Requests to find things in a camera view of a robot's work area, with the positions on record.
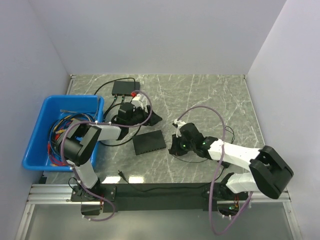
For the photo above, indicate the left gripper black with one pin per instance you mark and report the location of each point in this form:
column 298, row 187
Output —
column 154, row 119

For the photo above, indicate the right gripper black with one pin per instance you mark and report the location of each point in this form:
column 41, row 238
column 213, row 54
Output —
column 175, row 149

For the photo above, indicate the black network switch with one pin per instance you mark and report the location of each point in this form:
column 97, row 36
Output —
column 125, row 88
column 148, row 142

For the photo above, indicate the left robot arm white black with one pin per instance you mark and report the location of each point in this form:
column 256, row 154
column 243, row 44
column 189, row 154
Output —
column 79, row 140

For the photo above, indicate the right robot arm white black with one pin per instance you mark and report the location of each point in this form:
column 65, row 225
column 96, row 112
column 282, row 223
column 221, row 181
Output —
column 266, row 171

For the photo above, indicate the blue plastic bin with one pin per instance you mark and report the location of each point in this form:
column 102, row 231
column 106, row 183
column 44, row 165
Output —
column 55, row 107

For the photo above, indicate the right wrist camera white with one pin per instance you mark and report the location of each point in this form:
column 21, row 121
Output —
column 178, row 124

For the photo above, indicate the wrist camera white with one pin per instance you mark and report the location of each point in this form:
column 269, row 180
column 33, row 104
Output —
column 178, row 124
column 138, row 100

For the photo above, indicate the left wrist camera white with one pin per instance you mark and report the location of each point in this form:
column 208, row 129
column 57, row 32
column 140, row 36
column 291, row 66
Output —
column 138, row 100

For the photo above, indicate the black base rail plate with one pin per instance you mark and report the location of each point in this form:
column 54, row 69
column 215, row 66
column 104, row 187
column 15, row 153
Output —
column 153, row 196

